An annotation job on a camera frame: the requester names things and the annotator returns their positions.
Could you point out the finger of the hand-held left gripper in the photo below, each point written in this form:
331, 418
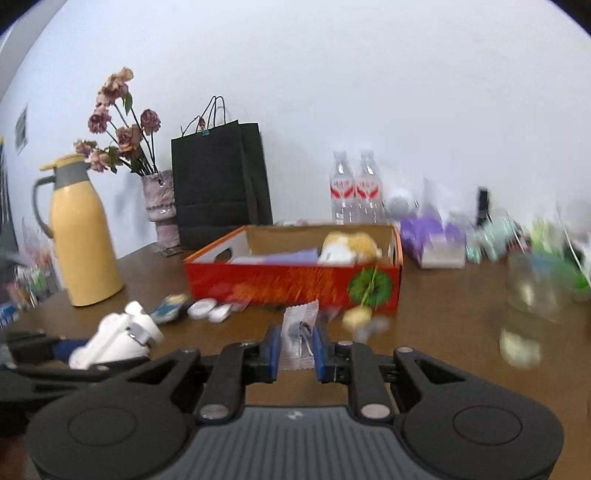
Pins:
51, 381
69, 347

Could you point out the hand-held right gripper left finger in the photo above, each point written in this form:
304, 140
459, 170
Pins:
273, 353

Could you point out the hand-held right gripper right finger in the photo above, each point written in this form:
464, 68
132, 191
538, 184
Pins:
318, 355

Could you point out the clear plastic packet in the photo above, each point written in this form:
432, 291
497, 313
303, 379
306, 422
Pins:
298, 325

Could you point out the white toy figure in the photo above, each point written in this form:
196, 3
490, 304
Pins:
115, 334

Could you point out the red cardboard box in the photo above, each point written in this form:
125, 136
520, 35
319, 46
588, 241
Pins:
286, 286

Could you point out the blue patterned packet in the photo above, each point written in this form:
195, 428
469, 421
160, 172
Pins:
170, 308

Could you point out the beige soap bar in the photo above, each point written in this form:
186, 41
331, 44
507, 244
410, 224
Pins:
356, 318

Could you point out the white small case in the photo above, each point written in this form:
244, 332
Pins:
220, 314

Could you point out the pile of colourful packets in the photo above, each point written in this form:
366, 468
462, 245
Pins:
27, 288

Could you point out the purple soft pack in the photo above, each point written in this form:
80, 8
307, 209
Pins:
281, 257

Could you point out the yellow thermos jug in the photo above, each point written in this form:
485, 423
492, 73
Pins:
85, 240

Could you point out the white and tan plush cat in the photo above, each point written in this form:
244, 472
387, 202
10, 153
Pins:
348, 247

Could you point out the purple tissue pack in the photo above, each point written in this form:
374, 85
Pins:
431, 240

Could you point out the clear water bottle red label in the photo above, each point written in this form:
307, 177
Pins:
369, 194
342, 194

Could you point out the pink mottled vase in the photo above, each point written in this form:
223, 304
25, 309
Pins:
160, 207

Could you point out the white robot speaker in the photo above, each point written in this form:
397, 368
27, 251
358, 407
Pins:
400, 203

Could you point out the black paper bag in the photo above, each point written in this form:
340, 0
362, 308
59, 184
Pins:
214, 184

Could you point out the iridescent plastic bag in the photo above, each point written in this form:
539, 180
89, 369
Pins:
494, 237

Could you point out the dried pink flowers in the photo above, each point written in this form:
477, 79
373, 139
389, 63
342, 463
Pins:
117, 134

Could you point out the clear glass cup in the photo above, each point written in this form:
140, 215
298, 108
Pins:
531, 295

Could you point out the black upright device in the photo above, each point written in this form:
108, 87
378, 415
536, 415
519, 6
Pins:
483, 205

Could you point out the small binder clip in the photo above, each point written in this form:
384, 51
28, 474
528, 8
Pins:
204, 130

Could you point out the green box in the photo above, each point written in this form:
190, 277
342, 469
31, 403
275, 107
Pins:
570, 263

